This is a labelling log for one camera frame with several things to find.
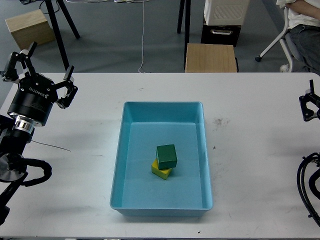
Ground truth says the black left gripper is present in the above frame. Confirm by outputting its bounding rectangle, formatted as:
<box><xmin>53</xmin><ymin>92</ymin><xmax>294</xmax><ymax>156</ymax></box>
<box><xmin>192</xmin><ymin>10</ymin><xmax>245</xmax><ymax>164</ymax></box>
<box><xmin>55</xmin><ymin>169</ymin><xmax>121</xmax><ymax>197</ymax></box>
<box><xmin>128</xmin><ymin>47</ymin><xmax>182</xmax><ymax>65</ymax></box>
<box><xmin>0</xmin><ymin>41</ymin><xmax>79</xmax><ymax>128</ymax></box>

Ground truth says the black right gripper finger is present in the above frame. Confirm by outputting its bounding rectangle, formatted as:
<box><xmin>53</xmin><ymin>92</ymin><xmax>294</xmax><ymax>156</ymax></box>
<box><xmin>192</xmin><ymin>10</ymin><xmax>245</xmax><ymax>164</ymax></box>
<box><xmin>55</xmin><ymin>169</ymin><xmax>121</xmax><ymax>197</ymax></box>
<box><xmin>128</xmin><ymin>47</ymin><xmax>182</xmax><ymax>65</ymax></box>
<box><xmin>298</xmin><ymin>79</ymin><xmax>320</xmax><ymax>123</ymax></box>

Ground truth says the green block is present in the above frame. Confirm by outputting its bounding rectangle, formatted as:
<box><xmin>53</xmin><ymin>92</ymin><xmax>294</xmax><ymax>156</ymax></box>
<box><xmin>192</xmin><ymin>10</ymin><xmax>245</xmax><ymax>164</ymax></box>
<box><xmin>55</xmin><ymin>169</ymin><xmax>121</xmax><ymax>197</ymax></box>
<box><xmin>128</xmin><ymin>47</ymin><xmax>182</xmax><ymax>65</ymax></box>
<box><xmin>156</xmin><ymin>144</ymin><xmax>178</xmax><ymax>170</ymax></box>

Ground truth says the yellow block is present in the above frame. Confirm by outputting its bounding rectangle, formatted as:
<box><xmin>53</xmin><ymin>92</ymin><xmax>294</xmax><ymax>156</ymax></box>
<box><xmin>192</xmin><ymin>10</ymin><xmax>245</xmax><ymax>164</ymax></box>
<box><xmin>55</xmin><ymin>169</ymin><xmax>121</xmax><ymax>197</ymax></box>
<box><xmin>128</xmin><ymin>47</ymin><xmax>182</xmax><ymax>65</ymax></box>
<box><xmin>151</xmin><ymin>158</ymin><xmax>173</xmax><ymax>180</ymax></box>

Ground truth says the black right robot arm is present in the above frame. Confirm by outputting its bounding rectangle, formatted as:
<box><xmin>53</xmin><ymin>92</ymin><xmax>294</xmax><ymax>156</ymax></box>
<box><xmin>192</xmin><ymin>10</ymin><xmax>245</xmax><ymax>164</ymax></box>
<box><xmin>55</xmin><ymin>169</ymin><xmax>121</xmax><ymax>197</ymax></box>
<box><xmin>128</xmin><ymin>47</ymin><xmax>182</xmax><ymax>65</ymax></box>
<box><xmin>296</xmin><ymin>79</ymin><xmax>320</xmax><ymax>226</ymax></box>

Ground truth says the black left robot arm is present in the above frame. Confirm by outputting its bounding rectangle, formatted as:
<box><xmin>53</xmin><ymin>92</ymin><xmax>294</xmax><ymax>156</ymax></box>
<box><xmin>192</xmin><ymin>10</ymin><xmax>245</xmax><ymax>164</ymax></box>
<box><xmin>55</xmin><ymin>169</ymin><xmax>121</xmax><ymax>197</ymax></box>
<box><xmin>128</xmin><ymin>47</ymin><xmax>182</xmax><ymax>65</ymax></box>
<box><xmin>0</xmin><ymin>42</ymin><xmax>78</xmax><ymax>224</ymax></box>

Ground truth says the light wooden box left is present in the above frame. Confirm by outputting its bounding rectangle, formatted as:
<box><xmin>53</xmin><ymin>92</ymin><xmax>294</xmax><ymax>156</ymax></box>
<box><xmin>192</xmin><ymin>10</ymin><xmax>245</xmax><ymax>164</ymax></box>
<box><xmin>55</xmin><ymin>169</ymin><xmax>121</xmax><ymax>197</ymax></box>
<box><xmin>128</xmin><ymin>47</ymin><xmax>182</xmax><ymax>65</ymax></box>
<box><xmin>5</xmin><ymin>9</ymin><xmax>56</xmax><ymax>50</ymax></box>

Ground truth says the wooden box centre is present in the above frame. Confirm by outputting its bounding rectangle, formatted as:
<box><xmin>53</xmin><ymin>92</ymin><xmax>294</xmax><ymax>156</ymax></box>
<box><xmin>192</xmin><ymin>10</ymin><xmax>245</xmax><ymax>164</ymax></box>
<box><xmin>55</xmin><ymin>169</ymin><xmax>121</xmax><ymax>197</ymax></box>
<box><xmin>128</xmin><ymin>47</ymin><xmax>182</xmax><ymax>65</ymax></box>
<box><xmin>185</xmin><ymin>43</ymin><xmax>238</xmax><ymax>73</ymax></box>

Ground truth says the black drawer box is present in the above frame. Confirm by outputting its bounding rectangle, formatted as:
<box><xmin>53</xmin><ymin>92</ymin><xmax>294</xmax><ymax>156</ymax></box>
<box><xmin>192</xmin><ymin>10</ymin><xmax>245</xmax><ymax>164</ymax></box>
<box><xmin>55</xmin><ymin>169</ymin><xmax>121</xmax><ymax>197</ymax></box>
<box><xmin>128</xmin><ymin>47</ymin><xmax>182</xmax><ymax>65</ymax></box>
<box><xmin>200</xmin><ymin>20</ymin><xmax>242</xmax><ymax>47</ymax></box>

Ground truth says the white appliance box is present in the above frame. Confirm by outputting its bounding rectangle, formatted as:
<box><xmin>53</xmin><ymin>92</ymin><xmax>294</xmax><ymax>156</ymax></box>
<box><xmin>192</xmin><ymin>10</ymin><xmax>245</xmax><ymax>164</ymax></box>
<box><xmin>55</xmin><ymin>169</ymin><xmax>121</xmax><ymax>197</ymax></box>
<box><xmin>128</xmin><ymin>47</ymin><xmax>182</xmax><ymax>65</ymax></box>
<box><xmin>204</xmin><ymin>0</ymin><xmax>250</xmax><ymax>26</ymax></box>

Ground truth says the white office chair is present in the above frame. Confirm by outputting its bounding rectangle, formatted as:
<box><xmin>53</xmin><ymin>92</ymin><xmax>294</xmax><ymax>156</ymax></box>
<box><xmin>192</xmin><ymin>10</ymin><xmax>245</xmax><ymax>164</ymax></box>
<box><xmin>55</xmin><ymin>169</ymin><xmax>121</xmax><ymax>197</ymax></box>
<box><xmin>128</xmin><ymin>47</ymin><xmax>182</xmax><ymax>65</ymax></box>
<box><xmin>255</xmin><ymin>7</ymin><xmax>303</xmax><ymax>73</ymax></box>

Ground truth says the black tripod legs left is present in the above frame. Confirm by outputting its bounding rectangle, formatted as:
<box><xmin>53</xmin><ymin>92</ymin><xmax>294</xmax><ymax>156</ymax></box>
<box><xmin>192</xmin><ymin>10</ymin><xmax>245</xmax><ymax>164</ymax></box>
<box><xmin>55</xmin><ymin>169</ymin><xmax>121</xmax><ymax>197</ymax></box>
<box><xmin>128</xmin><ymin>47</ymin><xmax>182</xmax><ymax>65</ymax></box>
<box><xmin>44</xmin><ymin>0</ymin><xmax>81</xmax><ymax>74</ymax></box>

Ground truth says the seated person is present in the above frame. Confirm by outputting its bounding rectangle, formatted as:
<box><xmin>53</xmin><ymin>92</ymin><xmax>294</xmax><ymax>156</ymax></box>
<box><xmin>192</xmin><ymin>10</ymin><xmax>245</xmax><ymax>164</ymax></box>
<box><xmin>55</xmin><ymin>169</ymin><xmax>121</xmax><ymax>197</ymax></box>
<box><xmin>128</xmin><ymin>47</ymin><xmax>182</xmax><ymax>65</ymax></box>
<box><xmin>276</xmin><ymin>0</ymin><xmax>320</xmax><ymax>75</ymax></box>

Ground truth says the blue plastic bin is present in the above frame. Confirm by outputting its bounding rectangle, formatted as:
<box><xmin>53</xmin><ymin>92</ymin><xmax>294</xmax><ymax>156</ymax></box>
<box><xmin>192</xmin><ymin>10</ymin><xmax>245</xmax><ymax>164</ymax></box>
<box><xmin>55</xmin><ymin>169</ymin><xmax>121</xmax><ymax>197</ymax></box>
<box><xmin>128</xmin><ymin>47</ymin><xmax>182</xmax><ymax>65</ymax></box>
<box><xmin>110</xmin><ymin>101</ymin><xmax>213</xmax><ymax>217</ymax></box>

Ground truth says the black table legs centre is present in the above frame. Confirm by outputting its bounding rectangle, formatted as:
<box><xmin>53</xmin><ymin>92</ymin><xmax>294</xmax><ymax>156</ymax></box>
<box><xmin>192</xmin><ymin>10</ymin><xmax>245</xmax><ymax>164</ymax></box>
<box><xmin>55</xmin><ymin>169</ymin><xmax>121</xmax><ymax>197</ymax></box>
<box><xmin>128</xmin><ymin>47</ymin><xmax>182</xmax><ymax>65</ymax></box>
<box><xmin>176</xmin><ymin>0</ymin><xmax>191</xmax><ymax>69</ymax></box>

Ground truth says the thin black wire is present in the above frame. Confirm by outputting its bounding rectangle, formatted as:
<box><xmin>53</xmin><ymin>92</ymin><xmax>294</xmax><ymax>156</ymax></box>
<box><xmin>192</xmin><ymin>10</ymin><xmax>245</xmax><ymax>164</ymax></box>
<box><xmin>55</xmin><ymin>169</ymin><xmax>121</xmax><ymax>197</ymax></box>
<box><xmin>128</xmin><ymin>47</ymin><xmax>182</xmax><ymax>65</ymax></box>
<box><xmin>32</xmin><ymin>140</ymin><xmax>72</xmax><ymax>152</ymax></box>

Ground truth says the white cable on floor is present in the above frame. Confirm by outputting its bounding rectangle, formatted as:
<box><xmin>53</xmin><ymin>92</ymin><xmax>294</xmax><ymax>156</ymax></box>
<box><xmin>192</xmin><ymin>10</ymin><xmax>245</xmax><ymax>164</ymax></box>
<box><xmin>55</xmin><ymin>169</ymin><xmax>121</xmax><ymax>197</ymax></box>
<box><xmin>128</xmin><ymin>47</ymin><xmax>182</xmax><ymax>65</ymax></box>
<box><xmin>137</xmin><ymin>0</ymin><xmax>147</xmax><ymax>74</ymax></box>

